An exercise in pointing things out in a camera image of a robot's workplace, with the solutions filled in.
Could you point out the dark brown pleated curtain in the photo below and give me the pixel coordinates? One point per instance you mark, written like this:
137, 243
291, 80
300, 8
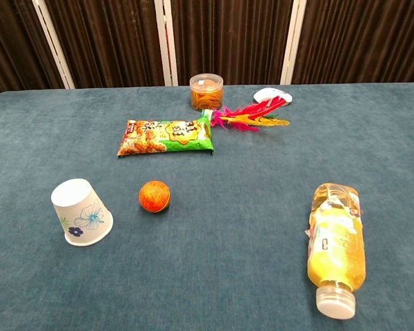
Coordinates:
117, 38

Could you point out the white computer mouse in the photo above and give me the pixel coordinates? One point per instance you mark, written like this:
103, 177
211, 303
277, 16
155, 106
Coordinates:
267, 94

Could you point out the white floral paper cup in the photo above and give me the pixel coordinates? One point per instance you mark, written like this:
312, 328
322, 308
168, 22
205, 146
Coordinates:
79, 210

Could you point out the clear jar of rubber bands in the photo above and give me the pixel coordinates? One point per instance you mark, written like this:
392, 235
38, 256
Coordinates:
207, 93

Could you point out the white screen frame post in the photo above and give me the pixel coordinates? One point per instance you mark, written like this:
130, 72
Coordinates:
53, 43
166, 43
292, 41

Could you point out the colourful feather shuttlecock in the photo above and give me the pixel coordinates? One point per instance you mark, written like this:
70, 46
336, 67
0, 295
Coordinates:
248, 117

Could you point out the yellow drink plastic bottle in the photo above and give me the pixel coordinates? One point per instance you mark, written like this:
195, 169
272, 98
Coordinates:
336, 248

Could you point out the orange yarn ball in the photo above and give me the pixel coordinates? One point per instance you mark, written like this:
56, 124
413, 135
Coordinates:
154, 196

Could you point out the green orange snack bag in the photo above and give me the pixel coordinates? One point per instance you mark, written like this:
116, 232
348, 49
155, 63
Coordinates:
169, 136

